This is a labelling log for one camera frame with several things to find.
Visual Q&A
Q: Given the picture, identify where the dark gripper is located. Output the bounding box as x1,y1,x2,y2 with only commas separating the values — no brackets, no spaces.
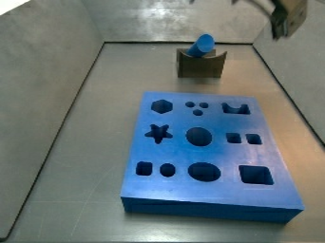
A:
253,0,307,40

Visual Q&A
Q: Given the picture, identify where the blue cylindrical peg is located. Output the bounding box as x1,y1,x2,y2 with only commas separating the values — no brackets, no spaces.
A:
187,34,214,57

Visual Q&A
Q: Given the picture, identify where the blue shape sorting board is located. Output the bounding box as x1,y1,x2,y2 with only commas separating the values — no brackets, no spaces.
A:
120,91,305,223

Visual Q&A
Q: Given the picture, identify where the black cradle block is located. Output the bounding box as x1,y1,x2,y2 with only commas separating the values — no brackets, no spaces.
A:
176,48,227,78

